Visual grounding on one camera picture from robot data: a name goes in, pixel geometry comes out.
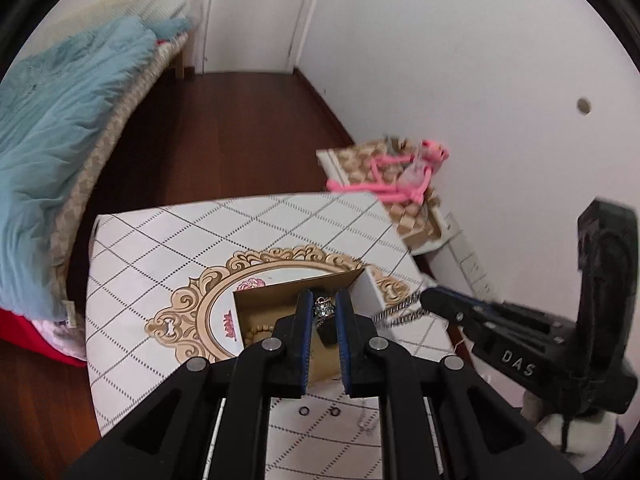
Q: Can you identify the bed with patterned mattress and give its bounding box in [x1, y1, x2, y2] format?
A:
[30, 0, 203, 328]

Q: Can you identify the wooden bed frame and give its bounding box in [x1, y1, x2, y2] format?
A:
[167, 35, 193, 80]

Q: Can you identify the cardboard jewelry box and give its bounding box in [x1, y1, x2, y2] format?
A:
[233, 267, 385, 387]

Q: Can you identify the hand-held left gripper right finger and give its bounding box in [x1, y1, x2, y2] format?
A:
[334, 287, 586, 480]

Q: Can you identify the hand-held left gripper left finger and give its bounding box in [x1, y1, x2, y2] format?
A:
[65, 287, 314, 480]

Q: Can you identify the silver rhinestone ring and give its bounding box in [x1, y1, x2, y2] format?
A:
[313, 297, 335, 330]

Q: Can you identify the white door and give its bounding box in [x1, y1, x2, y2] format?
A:
[202, 0, 328, 75]

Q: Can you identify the checkered patterned box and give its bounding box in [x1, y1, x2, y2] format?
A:
[316, 136, 453, 256]

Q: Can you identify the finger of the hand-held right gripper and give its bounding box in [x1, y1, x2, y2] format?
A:
[456, 311, 502, 358]
[419, 286, 507, 325]

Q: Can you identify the red cloth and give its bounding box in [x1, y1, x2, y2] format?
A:
[0, 309, 88, 368]

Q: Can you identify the wooden bead bracelet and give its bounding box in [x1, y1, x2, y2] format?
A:
[241, 324, 275, 347]

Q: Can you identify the pink plush toy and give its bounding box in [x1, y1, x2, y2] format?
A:
[326, 139, 451, 207]

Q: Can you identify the white wall power socket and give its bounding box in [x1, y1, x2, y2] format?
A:
[442, 212, 496, 301]

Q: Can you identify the white patterned table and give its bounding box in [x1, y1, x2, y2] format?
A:
[85, 191, 453, 480]

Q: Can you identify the light blue blanket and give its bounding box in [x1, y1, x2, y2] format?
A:
[0, 16, 193, 318]

